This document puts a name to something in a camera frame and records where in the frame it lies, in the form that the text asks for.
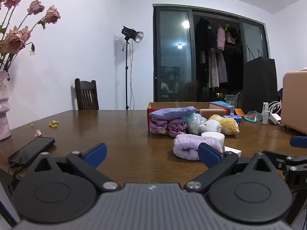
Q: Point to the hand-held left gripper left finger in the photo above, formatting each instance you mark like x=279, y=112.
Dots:
x=97, y=154

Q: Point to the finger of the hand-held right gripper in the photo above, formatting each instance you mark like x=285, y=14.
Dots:
x=291, y=160
x=298, y=141

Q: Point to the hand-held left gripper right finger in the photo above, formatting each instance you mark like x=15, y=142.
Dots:
x=208, y=155

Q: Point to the clear plastic bag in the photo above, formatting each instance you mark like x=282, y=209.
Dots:
x=193, y=123

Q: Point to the white and yellow plush toy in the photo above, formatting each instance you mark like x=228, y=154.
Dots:
x=227, y=124

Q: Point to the brown sponge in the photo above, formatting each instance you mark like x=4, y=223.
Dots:
x=213, y=112

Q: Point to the blue printed wipes packet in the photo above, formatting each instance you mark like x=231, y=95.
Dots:
x=233, y=117

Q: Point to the lavender plastic bag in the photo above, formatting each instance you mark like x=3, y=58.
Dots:
x=172, y=112

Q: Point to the red cardboard box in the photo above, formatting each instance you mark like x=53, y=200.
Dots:
x=153, y=105

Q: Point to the white roll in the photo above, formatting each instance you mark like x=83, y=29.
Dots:
x=215, y=137

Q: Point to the lavender fleece towel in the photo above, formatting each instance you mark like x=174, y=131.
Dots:
x=187, y=146

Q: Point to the white flat box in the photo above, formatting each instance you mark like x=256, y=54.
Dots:
x=233, y=151

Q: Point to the white charger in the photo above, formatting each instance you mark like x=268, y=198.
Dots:
x=276, y=119

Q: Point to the peach hard case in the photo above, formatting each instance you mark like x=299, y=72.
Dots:
x=296, y=100

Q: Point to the purple ruffled scrunchie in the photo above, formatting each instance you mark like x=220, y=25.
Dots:
x=177, y=127

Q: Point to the white spray bottle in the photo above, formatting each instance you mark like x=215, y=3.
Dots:
x=265, y=115

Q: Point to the teal snack packet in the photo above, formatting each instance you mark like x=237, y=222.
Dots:
x=253, y=117

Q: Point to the yellow petal crumbs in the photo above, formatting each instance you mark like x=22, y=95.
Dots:
x=54, y=124

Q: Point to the light blue tissue pack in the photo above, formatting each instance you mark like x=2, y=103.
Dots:
x=223, y=104

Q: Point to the orange paper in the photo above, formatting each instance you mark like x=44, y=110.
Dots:
x=239, y=112

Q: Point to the pink crumpled bag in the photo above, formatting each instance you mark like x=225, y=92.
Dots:
x=158, y=125

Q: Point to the dark wooden chair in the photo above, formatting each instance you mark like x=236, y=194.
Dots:
x=87, y=95

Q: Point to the clear drinking glass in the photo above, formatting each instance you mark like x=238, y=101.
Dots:
x=230, y=100

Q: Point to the small pale petal scrap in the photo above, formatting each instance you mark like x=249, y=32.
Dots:
x=38, y=132

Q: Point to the black smartphone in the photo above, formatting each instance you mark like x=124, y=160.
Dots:
x=31, y=149

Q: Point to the black paper bag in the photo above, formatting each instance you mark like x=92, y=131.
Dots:
x=260, y=83

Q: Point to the mauve hanging coat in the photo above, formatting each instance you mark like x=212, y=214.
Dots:
x=217, y=69

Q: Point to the pink speckled vase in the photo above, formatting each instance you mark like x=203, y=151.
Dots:
x=3, y=115

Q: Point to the sliding glass door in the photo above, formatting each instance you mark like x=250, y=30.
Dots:
x=172, y=60

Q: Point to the pink hanging jacket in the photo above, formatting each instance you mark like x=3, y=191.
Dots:
x=221, y=38

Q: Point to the black hanging coat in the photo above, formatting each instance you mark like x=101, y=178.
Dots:
x=203, y=36

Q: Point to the studio light on stand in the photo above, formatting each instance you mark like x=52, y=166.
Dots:
x=132, y=34

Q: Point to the dried pink rose bouquet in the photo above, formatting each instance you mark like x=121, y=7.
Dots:
x=14, y=40

